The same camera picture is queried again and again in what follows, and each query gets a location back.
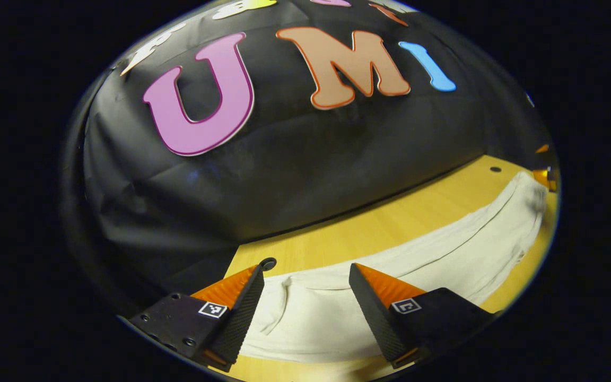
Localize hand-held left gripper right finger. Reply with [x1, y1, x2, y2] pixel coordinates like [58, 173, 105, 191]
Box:
[348, 262, 498, 370]

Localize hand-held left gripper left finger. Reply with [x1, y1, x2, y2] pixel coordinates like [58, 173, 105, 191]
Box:
[127, 264, 266, 372]

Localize white jeans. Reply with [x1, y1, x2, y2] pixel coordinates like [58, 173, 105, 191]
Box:
[239, 171, 549, 364]

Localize black backdrop cloth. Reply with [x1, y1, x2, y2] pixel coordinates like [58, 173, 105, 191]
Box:
[62, 0, 556, 319]

